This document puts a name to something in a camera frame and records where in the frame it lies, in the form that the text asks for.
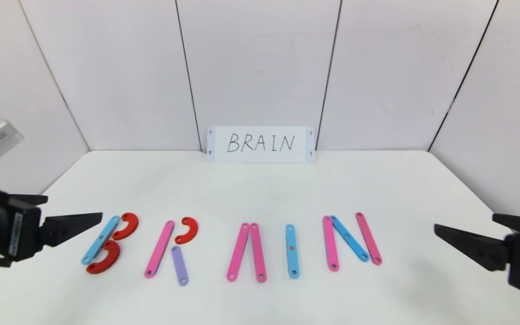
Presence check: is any long pink bar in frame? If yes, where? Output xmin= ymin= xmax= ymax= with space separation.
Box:
xmin=144 ymin=220 xmax=175 ymax=279
xmin=226 ymin=223 xmax=250 ymax=283
xmin=250 ymin=223 xmax=268 ymax=284
xmin=323 ymin=216 xmax=340 ymax=272

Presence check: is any short blue bar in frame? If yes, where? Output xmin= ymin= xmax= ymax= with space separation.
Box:
xmin=331 ymin=216 xmax=370 ymax=263

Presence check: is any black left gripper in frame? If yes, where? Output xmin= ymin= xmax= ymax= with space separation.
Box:
xmin=0 ymin=194 xmax=103 ymax=263

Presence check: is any white sign reading BRAIN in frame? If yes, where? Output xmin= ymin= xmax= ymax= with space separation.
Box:
xmin=207 ymin=126 xmax=316 ymax=164

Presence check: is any red C-shaped piece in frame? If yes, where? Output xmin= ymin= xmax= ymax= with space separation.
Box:
xmin=86 ymin=240 xmax=121 ymax=275
xmin=112 ymin=213 xmax=139 ymax=241
xmin=175 ymin=217 xmax=199 ymax=245

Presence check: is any short purple bar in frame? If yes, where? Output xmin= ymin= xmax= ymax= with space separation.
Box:
xmin=171 ymin=246 xmax=189 ymax=287

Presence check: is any short pink bar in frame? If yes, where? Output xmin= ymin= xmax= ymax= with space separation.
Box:
xmin=355 ymin=212 xmax=383 ymax=266

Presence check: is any long blue bar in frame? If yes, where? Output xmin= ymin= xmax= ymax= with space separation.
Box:
xmin=81 ymin=215 xmax=121 ymax=265
xmin=285 ymin=224 xmax=300 ymax=279

